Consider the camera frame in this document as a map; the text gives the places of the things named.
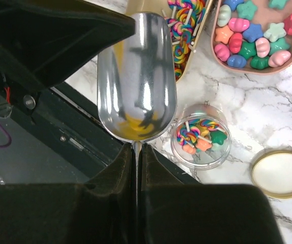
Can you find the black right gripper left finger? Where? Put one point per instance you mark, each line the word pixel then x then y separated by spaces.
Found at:
pixel 96 211

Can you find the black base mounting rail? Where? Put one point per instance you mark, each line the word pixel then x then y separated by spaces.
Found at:
pixel 60 140

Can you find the clear plastic candy jar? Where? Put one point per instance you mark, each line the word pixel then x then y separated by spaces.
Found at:
pixel 201 139

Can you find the gold rimmed jar lid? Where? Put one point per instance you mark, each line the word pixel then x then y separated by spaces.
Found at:
pixel 272 173

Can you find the beige tray swirl lollipops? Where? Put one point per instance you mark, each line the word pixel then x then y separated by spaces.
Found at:
pixel 185 20

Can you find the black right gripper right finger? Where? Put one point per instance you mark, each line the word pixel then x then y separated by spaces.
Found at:
pixel 175 212

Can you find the pink tray pastel star candies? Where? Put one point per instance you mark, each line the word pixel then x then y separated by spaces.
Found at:
pixel 253 36

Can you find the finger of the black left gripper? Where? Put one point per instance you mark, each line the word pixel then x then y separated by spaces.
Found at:
pixel 42 43

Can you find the silver metal scoop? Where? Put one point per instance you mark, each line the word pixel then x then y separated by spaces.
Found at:
pixel 137 96

